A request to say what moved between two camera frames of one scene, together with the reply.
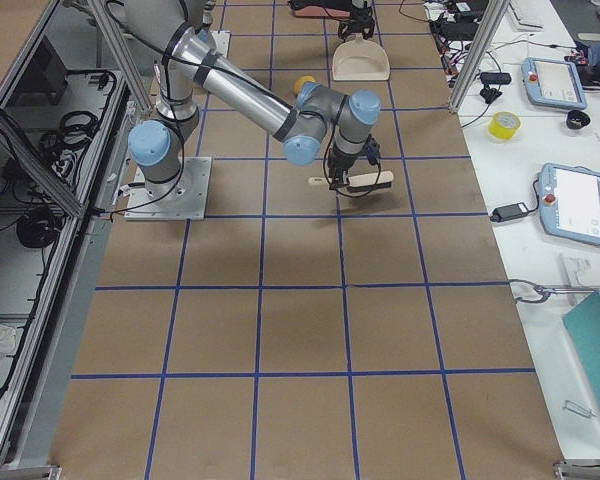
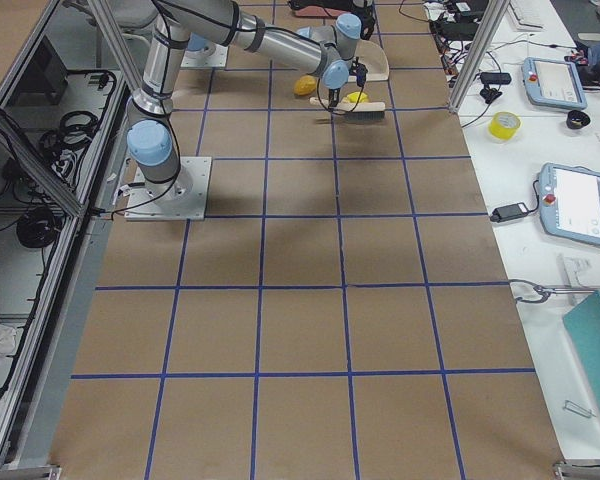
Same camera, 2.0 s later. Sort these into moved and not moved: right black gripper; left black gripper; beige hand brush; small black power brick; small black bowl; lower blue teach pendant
Moved: right black gripper; beige hand brush
Not moved: left black gripper; small black power brick; lower blue teach pendant; small black bowl
